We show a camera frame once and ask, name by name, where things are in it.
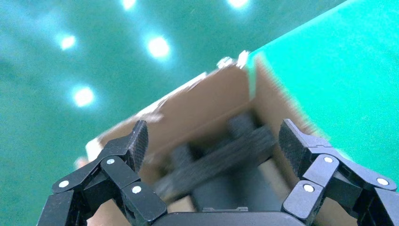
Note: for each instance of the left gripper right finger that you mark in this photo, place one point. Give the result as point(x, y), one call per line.
point(321, 168)

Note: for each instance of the green table cloth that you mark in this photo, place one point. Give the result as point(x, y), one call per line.
point(343, 78)

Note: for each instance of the black foam padding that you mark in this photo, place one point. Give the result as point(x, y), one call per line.
point(224, 156)

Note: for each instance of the large open cardboard carton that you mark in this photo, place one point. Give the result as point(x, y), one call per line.
point(202, 106)

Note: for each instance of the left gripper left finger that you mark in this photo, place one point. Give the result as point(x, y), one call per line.
point(115, 174)

